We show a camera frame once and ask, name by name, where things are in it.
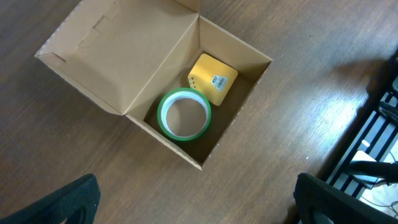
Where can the yellow spiral notepad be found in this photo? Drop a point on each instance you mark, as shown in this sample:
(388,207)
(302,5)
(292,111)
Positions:
(212,78)

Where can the brown cardboard box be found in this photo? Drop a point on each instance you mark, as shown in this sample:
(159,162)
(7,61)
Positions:
(126,55)

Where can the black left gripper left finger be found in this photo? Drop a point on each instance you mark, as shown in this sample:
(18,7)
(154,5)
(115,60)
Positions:
(76,202)

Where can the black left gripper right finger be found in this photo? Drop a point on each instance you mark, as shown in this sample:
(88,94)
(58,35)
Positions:
(318,202)

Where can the green tape roll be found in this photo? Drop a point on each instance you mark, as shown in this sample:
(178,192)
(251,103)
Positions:
(184,114)

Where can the black metal rack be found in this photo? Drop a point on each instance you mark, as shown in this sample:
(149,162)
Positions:
(373,136)

